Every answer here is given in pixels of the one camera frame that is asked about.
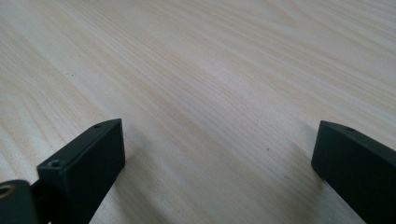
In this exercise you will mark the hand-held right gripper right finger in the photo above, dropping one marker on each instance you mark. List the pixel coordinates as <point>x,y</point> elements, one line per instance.
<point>358,168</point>

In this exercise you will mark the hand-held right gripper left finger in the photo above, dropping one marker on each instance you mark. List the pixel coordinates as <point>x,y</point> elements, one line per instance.
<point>84,161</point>

